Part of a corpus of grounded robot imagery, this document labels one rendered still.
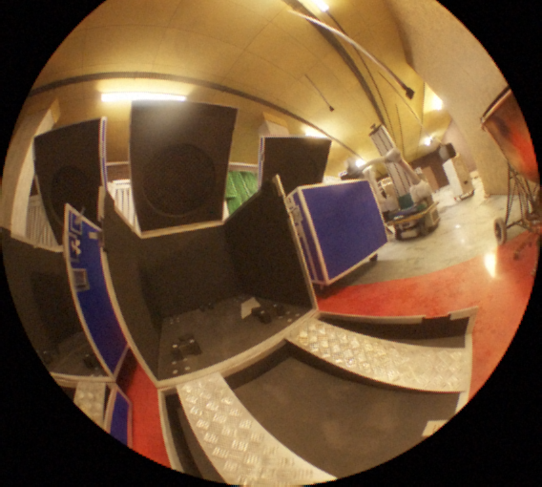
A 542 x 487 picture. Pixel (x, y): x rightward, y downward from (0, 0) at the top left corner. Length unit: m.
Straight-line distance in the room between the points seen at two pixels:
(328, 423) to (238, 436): 0.26
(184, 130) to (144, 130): 0.32
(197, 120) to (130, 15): 2.04
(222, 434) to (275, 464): 0.17
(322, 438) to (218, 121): 1.80
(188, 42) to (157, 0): 0.86
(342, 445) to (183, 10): 3.23
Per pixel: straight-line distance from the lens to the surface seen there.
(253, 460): 0.56
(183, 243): 1.60
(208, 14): 2.64
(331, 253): 1.31
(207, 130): 1.40
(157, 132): 1.36
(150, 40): 2.77
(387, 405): 0.65
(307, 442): 0.62
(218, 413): 0.63
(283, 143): 1.94
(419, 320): 0.76
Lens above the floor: 0.61
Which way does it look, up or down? 9 degrees up
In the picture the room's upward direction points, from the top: 17 degrees counter-clockwise
